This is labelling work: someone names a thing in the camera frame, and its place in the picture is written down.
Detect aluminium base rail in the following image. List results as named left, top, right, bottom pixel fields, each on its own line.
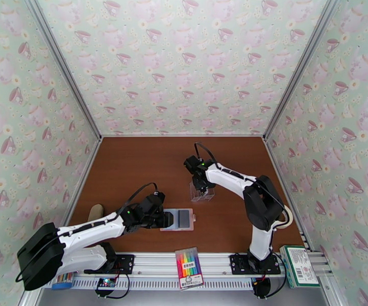
left=32, top=250, right=334, bottom=291

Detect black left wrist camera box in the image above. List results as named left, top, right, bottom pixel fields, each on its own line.
left=140, top=191, right=166, bottom=213

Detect aluminium frame profile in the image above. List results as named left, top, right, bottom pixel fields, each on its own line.
left=22, top=0, right=103, bottom=140
left=102, top=133, right=265, bottom=139
left=17, top=137, right=104, bottom=306
left=263, top=0, right=344, bottom=140
left=263, top=137, right=344, bottom=306

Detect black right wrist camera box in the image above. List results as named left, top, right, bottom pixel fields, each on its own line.
left=183, top=155, right=204, bottom=175

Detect black left wrist camera cable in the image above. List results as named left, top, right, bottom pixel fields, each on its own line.
left=15, top=183, right=158, bottom=284

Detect white masking tape roll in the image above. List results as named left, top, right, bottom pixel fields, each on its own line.
left=273, top=205, right=295, bottom=232

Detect clear case of coloured pencils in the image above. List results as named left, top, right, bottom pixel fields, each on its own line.
left=52, top=272, right=76, bottom=291

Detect beige glasses case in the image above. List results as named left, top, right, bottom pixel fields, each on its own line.
left=88, top=203, right=105, bottom=221

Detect green white cardboard box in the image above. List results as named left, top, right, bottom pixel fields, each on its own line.
left=279, top=245, right=321, bottom=289

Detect black base cable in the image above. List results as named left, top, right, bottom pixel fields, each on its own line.
left=266, top=256, right=290, bottom=298
left=105, top=272, right=132, bottom=299

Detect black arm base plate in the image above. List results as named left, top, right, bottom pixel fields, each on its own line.
left=229, top=254, right=282, bottom=275
left=84, top=254, right=136, bottom=274

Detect clear acrylic card box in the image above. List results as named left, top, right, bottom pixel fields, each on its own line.
left=189, top=180, right=217, bottom=202

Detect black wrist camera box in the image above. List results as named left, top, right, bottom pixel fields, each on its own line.
left=183, top=155, right=204, bottom=175
left=140, top=191, right=166, bottom=213

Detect pack of coloured highlighters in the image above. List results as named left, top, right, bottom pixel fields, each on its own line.
left=175, top=247, right=205, bottom=291

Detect white perforated cable tray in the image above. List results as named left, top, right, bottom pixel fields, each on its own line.
left=41, top=276, right=255, bottom=291

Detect pink card holder wallet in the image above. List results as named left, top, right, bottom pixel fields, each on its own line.
left=159, top=208, right=199, bottom=233

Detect small circuit board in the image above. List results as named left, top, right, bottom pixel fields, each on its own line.
left=96, top=277, right=116, bottom=290

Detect dark grey plastic card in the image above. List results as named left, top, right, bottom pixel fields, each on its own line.
left=178, top=210, right=191, bottom=228

